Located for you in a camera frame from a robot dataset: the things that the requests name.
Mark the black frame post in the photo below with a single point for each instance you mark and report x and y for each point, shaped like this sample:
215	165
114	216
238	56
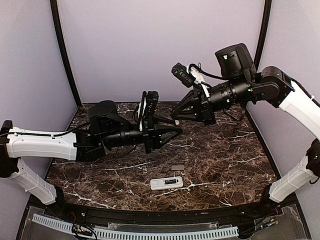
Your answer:
262	32
63	52

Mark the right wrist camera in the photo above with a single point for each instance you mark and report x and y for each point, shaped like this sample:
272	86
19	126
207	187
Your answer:
191	77

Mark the right black frame post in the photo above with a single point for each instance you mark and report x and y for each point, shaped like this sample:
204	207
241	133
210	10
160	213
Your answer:
262	32

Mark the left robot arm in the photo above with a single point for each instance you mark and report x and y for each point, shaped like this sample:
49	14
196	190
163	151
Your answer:
105	130

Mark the white remote control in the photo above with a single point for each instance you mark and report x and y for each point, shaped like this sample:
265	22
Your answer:
158	184

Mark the grey battery cover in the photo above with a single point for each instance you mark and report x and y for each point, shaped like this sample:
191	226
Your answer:
177	167

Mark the left black frame post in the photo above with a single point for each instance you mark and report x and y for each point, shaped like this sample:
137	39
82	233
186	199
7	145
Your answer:
63	52

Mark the black front rail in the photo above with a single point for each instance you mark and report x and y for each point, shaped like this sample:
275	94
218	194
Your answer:
242	215

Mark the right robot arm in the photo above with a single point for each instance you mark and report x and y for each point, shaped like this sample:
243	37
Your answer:
240	84

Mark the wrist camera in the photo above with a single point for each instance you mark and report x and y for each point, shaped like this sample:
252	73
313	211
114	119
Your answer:
146	108
191	77

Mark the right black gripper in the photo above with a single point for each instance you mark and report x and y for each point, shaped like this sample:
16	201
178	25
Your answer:
202	110

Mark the white slotted cable duct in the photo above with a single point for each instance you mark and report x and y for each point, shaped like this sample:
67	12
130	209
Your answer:
120	232

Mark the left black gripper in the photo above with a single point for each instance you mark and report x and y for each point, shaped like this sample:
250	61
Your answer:
149	133

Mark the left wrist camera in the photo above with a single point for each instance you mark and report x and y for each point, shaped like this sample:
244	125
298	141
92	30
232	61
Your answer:
146	108

